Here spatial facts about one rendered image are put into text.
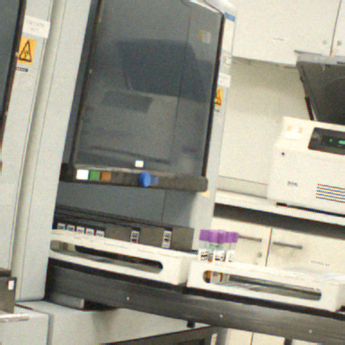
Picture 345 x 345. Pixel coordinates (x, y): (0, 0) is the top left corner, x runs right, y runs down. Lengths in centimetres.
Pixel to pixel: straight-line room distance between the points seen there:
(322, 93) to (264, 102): 49
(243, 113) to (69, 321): 326
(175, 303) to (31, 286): 27
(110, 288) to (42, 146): 28
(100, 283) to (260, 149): 313
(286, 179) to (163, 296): 247
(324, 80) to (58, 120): 271
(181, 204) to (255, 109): 254
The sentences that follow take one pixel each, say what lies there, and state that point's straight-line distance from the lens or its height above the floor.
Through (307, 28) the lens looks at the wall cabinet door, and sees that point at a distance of 486.
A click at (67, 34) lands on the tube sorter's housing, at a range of 214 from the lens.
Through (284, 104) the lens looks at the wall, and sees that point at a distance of 522.
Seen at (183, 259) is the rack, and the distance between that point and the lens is 213.
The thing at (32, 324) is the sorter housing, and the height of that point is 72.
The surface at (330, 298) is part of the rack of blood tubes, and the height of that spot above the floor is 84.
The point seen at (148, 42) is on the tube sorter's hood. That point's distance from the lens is 240.
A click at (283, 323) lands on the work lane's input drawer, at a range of 202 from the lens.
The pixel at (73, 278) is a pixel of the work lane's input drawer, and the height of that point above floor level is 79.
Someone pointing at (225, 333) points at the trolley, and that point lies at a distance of 243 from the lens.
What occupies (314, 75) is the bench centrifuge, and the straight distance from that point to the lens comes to 476.
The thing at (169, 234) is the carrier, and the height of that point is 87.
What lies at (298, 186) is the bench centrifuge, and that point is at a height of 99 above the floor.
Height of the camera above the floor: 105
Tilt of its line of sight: 3 degrees down
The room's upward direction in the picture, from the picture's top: 8 degrees clockwise
